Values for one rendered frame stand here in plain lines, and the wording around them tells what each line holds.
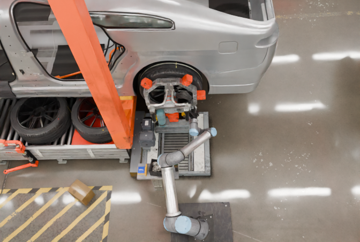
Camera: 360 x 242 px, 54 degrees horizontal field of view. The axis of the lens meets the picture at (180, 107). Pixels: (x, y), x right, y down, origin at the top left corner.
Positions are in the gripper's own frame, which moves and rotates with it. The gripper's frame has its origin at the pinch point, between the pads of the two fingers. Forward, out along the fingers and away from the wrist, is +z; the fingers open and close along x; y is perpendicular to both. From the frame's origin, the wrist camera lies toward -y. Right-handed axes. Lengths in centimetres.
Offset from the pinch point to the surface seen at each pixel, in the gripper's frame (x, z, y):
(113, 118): -14, -48, -85
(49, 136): -132, -24, -99
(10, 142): -152, -36, -132
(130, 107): -44, -5, -50
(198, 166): -36, -49, 43
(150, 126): -48, -16, -19
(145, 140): -54, -31, -20
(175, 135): -56, -7, 26
